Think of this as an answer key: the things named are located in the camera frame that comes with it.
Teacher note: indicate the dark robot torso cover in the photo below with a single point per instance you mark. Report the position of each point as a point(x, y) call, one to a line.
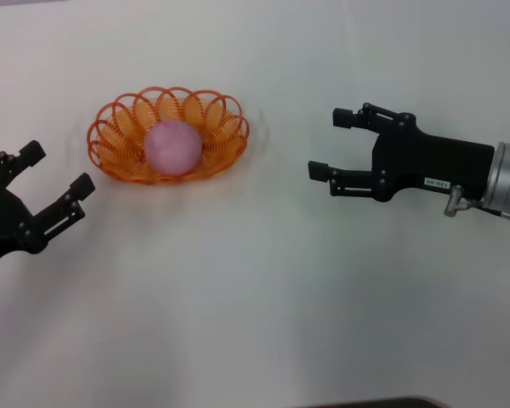
point(387, 404)

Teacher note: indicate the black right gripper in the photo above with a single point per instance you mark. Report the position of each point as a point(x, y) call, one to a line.
point(433, 163)

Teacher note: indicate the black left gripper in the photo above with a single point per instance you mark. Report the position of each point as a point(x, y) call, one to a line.
point(4, 225)

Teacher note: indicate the pink peach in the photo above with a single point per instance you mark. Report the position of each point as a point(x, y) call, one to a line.
point(172, 146)

